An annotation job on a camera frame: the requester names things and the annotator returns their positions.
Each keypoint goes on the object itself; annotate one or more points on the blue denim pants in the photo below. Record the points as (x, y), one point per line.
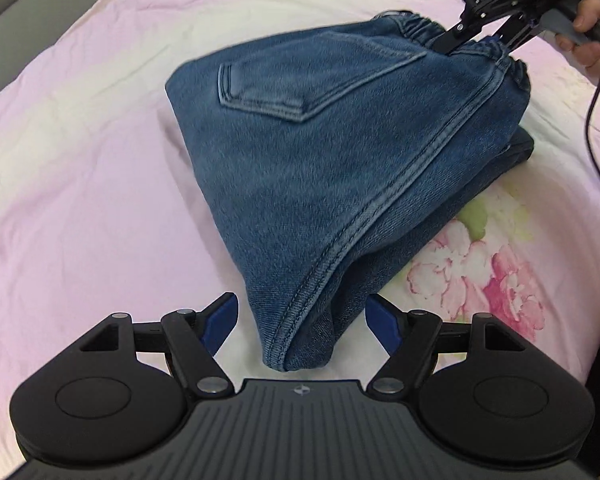
(340, 160)

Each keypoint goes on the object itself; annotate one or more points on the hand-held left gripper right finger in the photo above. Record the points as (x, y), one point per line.
(382, 325)

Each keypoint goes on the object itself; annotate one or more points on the person's right hand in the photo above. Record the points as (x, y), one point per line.
(592, 10)

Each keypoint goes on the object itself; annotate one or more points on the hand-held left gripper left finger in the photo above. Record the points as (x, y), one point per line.
(221, 319)

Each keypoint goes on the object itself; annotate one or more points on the pink floral blanket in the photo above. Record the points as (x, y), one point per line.
(90, 160)

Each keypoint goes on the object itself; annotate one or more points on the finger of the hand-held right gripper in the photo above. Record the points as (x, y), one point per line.
(517, 32)
(455, 35)

